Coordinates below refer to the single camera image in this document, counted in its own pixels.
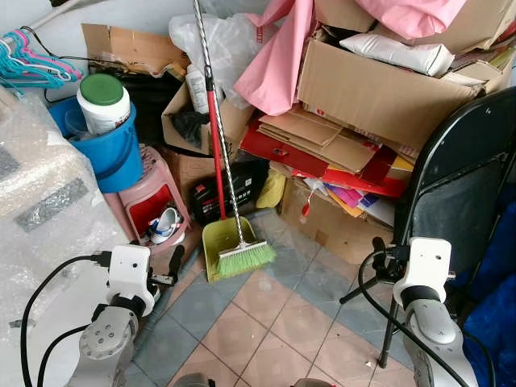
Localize white shoe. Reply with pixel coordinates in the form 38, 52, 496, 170
148, 207, 182, 245

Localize pink plastic stool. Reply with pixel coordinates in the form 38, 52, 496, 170
105, 145, 194, 248

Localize low brown cardboard box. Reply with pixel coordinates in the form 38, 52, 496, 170
278, 177, 396, 267

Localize colourful paper folders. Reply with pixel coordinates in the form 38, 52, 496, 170
322, 181, 396, 228

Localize black plastic case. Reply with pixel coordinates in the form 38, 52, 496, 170
189, 160, 269, 225

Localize blue plastic bucket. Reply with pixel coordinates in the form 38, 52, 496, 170
48, 97, 144, 194

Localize black folding chair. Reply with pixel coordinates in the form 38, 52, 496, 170
339, 87, 516, 368

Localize bubble wrapped white appliance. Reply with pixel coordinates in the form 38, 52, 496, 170
0, 85, 174, 387

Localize grey robot left leg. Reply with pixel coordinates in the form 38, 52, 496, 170
173, 372, 214, 387

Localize grey robot leg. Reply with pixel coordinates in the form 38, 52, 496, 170
173, 372, 214, 387
294, 377, 335, 387

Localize blue fabric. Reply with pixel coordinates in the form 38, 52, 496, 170
447, 202, 516, 387

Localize yellow plastic item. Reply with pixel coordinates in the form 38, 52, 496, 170
256, 169, 287, 209

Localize flattened cardboard stack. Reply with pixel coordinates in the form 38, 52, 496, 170
258, 105, 380, 174

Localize black cloth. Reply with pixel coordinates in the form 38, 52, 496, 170
171, 110, 210, 148

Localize red cardboard sheet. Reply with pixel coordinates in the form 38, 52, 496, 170
239, 117, 416, 198

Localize black bag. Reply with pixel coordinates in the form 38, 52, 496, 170
121, 73, 186, 150

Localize grey robot right leg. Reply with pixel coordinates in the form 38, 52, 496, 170
294, 377, 335, 387

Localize white jar green lid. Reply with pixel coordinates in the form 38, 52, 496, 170
77, 73, 131, 135

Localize small open cardboard box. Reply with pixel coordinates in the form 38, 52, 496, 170
161, 81, 255, 158

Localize large brown cardboard box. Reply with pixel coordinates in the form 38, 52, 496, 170
297, 36, 505, 150

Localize white plastic bottle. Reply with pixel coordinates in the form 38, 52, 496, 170
185, 69, 212, 114

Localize torn flat cardboard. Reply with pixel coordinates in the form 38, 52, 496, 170
81, 23, 190, 79

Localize white plastic package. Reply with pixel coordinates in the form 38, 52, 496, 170
339, 32, 456, 77

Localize hanging pink cloth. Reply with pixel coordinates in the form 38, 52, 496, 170
234, 0, 319, 116

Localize cyan plastic hanger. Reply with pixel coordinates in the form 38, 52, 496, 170
0, 34, 65, 90

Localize clear plastic bag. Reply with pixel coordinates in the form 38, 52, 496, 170
168, 12, 263, 110

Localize bundled pink cloth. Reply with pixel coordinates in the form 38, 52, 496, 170
355, 0, 468, 40

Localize cardboard box holding pink cloth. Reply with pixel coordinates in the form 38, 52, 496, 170
314, 0, 516, 55

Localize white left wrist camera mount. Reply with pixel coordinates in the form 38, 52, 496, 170
107, 244, 154, 315

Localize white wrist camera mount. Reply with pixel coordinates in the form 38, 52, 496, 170
393, 237, 452, 303
107, 244, 154, 315

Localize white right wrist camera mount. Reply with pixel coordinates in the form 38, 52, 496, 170
393, 237, 452, 303

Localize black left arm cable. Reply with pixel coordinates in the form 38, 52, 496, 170
20, 252, 112, 387

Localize green dustpan red handle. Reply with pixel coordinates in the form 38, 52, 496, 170
202, 69, 263, 285

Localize green broom striped handle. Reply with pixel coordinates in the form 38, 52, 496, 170
192, 0, 277, 280

